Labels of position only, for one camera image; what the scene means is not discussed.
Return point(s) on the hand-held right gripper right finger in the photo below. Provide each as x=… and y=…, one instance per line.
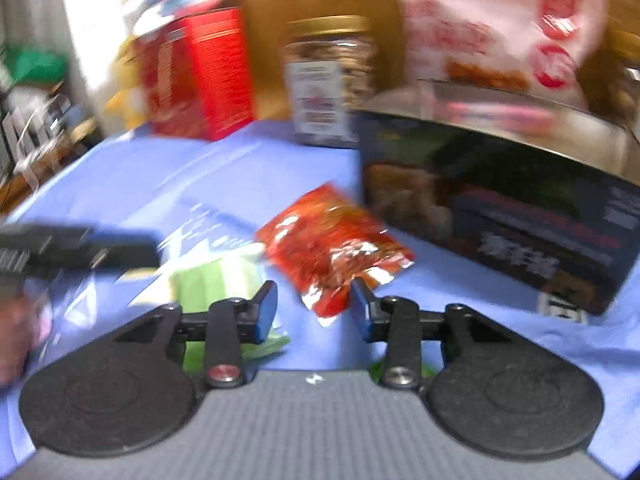
x=364, y=317

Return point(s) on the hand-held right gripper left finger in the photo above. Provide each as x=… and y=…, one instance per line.
x=266, y=310

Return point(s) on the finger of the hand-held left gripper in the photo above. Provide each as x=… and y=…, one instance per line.
x=130, y=252

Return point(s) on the bright green snack packet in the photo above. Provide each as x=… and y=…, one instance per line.
x=215, y=275

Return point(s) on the red foil snack packet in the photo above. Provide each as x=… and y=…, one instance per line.
x=325, y=245

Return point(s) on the black cardboard box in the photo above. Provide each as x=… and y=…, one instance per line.
x=525, y=220

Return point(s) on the person's left hand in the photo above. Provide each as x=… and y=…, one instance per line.
x=20, y=330

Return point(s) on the blue printed bedsheet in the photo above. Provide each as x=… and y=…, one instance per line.
x=200, y=175

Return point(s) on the yellow plush toy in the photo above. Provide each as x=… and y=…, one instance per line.
x=125, y=105

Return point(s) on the green plastic bag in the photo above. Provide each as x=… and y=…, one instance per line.
x=40, y=65

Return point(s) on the red gift box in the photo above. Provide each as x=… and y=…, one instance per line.
x=215, y=70

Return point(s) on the jar of pale nuts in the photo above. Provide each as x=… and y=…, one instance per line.
x=320, y=95

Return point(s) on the wooden board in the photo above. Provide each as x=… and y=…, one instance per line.
x=265, y=60

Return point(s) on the pink white snack bag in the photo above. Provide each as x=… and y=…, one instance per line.
x=475, y=10

